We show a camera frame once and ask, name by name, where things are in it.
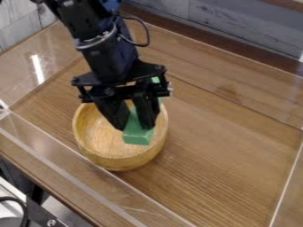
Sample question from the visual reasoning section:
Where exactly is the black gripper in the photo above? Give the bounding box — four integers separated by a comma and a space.
70, 23, 171, 130

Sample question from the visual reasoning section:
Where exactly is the green rectangular block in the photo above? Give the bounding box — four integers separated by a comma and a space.
122, 76, 163, 146

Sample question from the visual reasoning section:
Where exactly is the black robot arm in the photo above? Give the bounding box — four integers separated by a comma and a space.
31, 0, 171, 130

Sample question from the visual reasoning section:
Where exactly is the brown wooden bowl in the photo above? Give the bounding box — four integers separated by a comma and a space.
72, 104, 168, 171

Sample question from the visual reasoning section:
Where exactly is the clear acrylic tray wall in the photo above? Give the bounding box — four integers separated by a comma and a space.
0, 101, 196, 227

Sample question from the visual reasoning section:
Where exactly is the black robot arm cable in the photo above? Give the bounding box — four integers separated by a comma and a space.
116, 14, 152, 48

